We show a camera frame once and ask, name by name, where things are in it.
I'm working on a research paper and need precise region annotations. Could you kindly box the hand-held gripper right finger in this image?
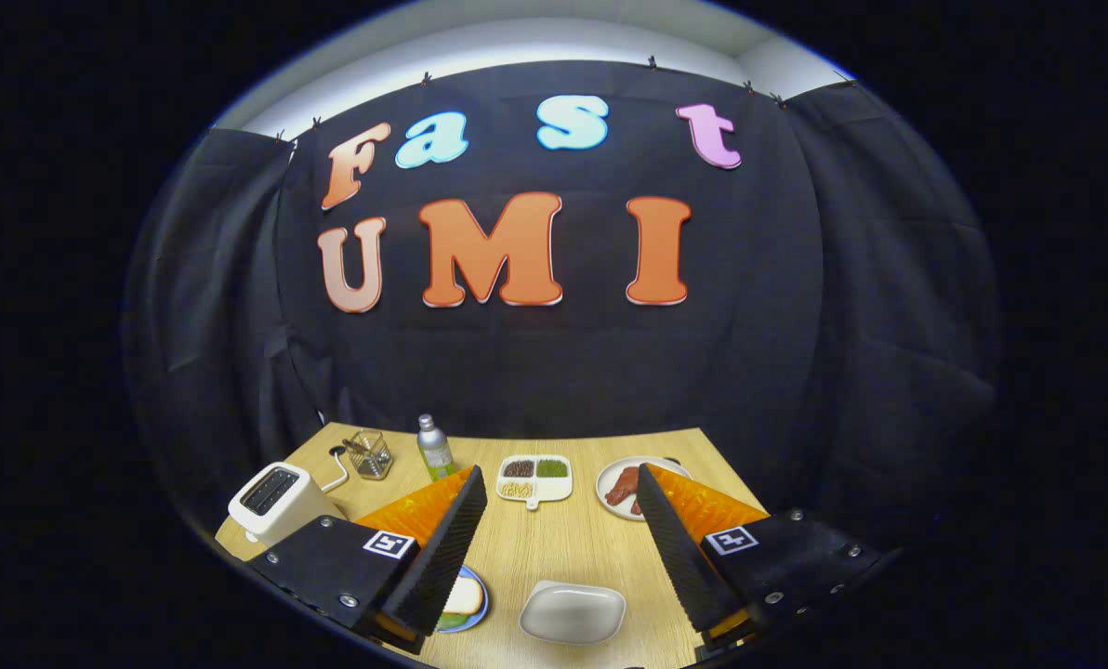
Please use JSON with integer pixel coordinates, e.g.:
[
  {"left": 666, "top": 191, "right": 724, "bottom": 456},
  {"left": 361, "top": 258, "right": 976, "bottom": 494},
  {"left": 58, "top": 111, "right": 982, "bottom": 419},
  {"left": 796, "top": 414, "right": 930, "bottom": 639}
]
[{"left": 637, "top": 463, "right": 904, "bottom": 662}]

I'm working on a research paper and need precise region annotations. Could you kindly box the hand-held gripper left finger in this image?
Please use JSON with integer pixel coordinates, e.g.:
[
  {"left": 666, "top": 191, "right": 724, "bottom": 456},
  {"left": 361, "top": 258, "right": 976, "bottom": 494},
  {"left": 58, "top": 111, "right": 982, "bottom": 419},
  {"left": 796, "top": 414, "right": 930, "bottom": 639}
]
[{"left": 245, "top": 465, "right": 489, "bottom": 656}]

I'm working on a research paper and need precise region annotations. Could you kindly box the toasted bread slice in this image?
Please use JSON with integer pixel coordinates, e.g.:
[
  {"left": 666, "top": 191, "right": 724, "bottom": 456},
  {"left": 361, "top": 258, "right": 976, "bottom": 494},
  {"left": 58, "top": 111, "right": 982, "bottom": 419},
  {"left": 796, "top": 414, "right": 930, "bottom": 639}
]
[{"left": 441, "top": 574, "right": 482, "bottom": 616}]

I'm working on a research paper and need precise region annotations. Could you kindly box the blue round plate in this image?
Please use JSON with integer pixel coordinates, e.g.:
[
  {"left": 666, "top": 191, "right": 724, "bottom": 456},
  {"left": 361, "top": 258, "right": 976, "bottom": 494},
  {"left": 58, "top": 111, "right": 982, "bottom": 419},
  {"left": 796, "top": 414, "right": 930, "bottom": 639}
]
[{"left": 435, "top": 564, "right": 491, "bottom": 635}]

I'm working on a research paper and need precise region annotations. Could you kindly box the brown meat slice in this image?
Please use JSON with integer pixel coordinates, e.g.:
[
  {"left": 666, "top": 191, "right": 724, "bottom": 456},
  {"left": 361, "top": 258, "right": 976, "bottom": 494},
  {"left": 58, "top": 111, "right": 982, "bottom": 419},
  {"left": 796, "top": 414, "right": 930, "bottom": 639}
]
[{"left": 605, "top": 466, "right": 643, "bottom": 507}]

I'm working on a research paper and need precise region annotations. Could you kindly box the round white plate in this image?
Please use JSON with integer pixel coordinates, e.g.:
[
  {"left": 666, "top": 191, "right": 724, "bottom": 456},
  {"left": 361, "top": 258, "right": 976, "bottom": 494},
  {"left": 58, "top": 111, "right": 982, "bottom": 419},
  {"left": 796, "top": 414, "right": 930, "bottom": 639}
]
[{"left": 596, "top": 455, "right": 694, "bottom": 522}]

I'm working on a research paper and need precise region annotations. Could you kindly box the silver bottle with green label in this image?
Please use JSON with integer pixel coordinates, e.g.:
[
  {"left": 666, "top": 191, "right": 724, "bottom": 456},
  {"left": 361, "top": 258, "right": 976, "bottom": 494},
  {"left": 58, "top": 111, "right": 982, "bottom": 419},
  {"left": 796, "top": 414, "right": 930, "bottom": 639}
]
[{"left": 416, "top": 413, "right": 455, "bottom": 482}]

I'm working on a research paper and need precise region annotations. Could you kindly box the white square plate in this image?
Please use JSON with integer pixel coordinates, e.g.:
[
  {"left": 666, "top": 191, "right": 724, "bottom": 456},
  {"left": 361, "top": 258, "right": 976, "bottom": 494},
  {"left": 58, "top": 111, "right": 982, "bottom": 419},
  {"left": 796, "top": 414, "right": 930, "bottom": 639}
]
[{"left": 518, "top": 580, "right": 627, "bottom": 647}]

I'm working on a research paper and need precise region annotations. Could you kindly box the white divided dish of beans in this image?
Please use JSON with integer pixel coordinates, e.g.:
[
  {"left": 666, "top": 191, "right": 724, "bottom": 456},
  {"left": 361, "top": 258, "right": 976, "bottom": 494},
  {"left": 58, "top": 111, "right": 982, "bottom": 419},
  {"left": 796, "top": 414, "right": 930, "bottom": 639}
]
[{"left": 495, "top": 453, "right": 574, "bottom": 511}]

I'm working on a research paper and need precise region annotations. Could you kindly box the white toaster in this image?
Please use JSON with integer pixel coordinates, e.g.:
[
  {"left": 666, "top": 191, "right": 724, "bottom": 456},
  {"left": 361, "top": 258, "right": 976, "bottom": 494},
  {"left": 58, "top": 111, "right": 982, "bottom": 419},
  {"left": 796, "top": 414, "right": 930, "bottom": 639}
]
[{"left": 228, "top": 462, "right": 348, "bottom": 547}]

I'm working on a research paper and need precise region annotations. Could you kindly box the black backdrop cloth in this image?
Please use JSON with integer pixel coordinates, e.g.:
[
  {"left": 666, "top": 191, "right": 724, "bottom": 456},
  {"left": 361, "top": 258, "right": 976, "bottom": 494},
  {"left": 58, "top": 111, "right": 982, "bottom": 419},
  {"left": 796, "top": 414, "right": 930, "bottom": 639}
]
[{"left": 122, "top": 60, "right": 1001, "bottom": 596}]

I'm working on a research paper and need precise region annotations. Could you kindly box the wire mesh utensil holder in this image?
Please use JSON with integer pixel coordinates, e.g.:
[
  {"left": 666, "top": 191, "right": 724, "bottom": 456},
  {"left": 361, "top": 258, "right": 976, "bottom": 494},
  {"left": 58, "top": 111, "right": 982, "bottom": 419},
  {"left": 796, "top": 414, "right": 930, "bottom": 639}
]
[{"left": 345, "top": 429, "right": 394, "bottom": 481}]

